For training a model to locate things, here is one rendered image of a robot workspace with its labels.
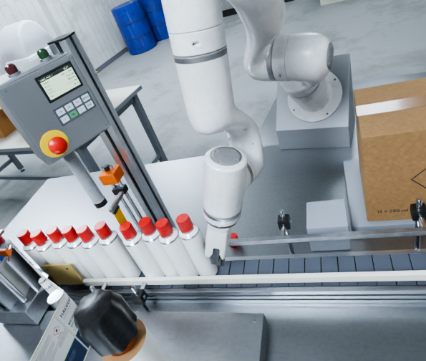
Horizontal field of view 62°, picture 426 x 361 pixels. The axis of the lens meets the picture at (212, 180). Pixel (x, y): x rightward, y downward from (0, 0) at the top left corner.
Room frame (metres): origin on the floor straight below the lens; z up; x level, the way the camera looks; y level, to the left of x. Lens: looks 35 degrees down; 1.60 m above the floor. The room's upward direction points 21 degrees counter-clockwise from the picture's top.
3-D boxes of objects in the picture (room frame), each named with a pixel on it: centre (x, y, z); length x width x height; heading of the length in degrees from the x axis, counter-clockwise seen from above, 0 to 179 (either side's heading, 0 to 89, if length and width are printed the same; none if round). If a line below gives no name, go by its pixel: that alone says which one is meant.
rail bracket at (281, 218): (0.62, -0.12, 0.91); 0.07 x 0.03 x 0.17; 156
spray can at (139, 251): (0.69, 0.24, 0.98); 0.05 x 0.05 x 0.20
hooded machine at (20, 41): (5.65, 1.72, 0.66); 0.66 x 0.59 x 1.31; 145
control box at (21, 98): (0.81, 0.27, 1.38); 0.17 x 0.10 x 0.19; 121
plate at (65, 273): (0.78, 0.50, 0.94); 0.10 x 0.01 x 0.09; 66
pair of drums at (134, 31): (7.68, 0.07, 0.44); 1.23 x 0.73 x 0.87; 142
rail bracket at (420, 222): (0.49, -0.40, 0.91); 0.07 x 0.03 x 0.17; 156
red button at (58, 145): (0.73, 0.28, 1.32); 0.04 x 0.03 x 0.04; 121
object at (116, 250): (0.74, 0.31, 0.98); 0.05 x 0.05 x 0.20
